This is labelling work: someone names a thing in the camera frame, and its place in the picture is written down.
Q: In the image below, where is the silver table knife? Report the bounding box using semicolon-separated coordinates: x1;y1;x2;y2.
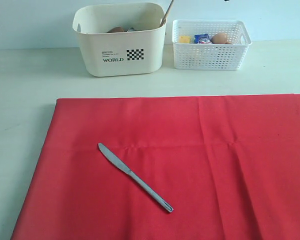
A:
98;142;174;213

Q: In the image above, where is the yellow cheese wedge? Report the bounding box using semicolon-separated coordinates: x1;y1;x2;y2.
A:
178;35;192;44

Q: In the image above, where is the brown wooden plate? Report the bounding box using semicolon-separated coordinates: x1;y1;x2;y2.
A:
107;26;125;33

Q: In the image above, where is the blue white milk carton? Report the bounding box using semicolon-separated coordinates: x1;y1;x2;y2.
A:
194;33;212;44

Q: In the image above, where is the brown egg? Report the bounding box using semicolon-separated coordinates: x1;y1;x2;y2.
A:
211;32;228;44

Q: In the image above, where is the wooden chopstick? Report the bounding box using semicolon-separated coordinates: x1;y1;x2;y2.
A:
159;0;174;27

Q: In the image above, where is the cream plastic bin WORLD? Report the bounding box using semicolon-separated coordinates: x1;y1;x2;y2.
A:
72;2;166;77

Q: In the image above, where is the white perforated plastic basket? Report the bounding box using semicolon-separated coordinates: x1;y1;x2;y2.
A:
172;19;252;71

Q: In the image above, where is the red table cloth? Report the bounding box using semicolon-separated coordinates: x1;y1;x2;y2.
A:
11;94;300;240

